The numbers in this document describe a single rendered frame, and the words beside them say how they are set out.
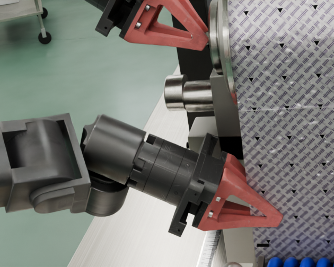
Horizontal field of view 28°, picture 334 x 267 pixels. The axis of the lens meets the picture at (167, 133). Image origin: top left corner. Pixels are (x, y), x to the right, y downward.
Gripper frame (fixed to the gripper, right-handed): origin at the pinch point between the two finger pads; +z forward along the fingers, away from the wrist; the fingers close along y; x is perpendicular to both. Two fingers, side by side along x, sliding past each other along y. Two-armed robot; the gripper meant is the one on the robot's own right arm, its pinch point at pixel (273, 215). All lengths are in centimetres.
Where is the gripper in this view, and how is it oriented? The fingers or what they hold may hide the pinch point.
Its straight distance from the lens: 67.0
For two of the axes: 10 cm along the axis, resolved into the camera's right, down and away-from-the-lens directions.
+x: 3.3, -8.0, -5.1
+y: -2.1, 4.6, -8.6
